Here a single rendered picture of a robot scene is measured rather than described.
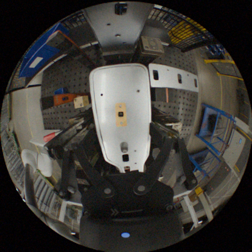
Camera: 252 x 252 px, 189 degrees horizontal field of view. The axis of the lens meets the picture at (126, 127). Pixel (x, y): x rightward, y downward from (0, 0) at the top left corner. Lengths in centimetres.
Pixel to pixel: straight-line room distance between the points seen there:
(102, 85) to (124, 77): 8
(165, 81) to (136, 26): 24
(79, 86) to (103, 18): 57
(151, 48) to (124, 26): 13
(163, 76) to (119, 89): 18
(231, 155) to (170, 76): 797
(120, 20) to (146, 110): 32
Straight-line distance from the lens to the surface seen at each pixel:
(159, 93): 37
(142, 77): 33
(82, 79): 69
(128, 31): 26
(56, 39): 29
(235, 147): 796
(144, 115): 34
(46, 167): 86
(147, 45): 33
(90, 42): 39
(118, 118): 30
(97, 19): 22
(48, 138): 31
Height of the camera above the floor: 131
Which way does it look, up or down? 68 degrees down
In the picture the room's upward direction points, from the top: 169 degrees clockwise
